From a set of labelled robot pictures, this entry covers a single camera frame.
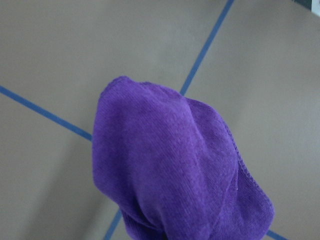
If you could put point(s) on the purple microfibre towel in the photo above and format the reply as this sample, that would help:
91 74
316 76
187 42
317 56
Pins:
172 166

